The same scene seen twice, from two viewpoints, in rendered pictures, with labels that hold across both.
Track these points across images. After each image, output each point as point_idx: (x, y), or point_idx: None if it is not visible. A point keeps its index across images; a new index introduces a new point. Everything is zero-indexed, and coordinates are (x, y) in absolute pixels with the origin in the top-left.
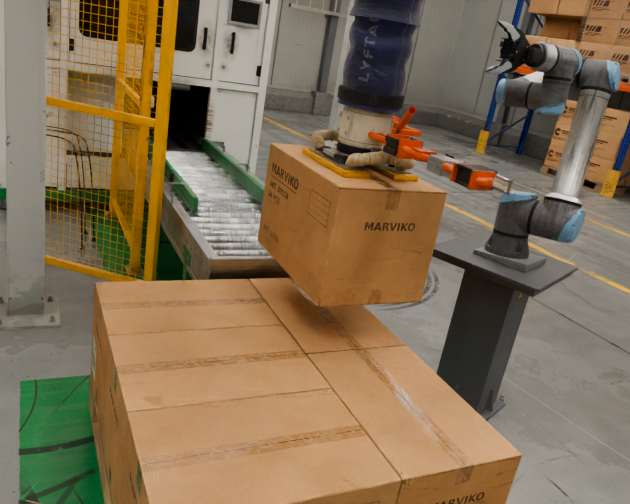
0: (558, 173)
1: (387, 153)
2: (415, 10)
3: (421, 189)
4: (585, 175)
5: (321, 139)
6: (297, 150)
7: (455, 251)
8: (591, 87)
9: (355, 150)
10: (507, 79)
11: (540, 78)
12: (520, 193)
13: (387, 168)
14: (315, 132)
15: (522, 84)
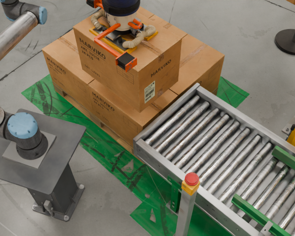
0: None
1: (104, 10)
2: None
3: (85, 20)
4: None
5: (147, 25)
6: (162, 35)
7: (68, 131)
8: None
9: None
10: (39, 6)
11: (12, 22)
12: (22, 116)
13: (103, 17)
14: (153, 26)
15: (30, 3)
